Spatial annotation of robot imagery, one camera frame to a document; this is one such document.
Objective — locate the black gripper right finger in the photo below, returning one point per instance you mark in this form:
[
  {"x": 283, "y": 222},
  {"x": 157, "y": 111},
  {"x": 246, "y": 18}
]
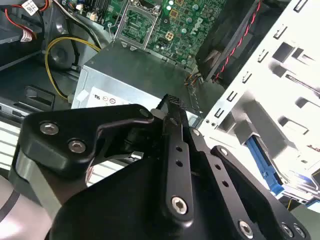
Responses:
[{"x": 218, "y": 175}]

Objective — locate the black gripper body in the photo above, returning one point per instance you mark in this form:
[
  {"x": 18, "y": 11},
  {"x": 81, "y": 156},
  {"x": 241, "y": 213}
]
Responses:
[{"x": 112, "y": 212}]

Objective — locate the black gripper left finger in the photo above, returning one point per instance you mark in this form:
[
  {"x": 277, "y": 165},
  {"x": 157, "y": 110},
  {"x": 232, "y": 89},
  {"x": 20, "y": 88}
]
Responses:
[{"x": 100, "y": 115}]

